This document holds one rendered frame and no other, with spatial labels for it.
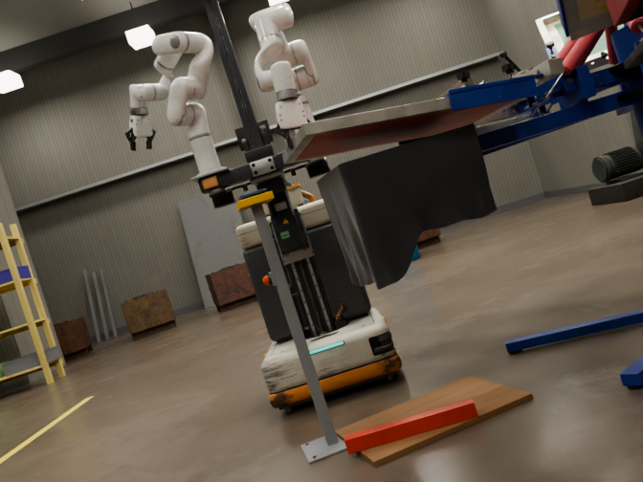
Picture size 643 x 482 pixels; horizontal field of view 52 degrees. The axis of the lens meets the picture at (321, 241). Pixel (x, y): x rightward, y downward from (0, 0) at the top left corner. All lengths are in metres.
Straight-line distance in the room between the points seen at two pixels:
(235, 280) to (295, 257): 7.19
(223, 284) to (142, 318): 1.40
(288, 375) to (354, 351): 0.32
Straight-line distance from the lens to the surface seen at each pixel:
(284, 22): 2.57
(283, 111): 2.32
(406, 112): 2.12
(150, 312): 10.70
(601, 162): 8.61
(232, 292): 10.35
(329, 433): 2.48
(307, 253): 3.19
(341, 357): 3.00
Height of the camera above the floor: 0.77
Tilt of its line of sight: 1 degrees down
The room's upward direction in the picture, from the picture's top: 18 degrees counter-clockwise
